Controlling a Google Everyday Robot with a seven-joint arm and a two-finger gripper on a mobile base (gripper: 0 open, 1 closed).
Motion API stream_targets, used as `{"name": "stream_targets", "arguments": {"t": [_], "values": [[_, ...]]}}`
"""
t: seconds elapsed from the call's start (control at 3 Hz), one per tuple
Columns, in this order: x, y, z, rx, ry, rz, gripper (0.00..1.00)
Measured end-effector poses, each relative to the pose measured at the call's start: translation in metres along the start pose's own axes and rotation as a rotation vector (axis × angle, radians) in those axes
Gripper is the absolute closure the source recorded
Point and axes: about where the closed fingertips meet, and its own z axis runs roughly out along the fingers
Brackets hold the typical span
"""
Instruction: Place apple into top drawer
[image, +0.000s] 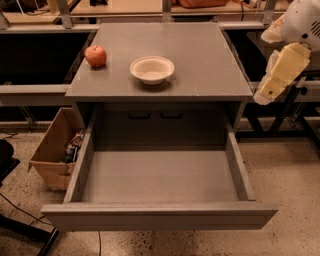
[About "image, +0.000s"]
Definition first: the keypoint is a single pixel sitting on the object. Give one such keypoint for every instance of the orange bag on shelf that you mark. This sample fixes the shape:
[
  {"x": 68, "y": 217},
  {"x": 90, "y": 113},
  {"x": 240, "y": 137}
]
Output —
[{"x": 192, "y": 4}]

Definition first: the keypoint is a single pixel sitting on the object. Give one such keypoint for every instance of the red apple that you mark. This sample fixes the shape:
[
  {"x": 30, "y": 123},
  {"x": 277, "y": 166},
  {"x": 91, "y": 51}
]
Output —
[{"x": 96, "y": 56}]

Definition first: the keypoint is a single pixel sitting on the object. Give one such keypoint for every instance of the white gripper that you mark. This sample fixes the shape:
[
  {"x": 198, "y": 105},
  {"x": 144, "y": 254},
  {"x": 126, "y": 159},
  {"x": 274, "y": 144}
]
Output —
[{"x": 301, "y": 24}]

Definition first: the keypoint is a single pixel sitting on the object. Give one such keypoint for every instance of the white paper bowl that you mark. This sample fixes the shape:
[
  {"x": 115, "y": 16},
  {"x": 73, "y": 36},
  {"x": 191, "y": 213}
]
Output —
[{"x": 152, "y": 70}]

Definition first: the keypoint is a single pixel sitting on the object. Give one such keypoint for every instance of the open grey top drawer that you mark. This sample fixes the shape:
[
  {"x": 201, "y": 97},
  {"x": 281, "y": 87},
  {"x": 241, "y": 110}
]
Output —
[{"x": 172, "y": 169}]

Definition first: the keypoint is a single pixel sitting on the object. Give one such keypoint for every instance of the grey drawer cabinet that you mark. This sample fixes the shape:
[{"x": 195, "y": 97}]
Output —
[{"x": 163, "y": 85}]

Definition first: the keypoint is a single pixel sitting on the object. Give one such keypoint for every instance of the brown cardboard box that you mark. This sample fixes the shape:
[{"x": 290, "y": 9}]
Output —
[{"x": 50, "y": 157}]

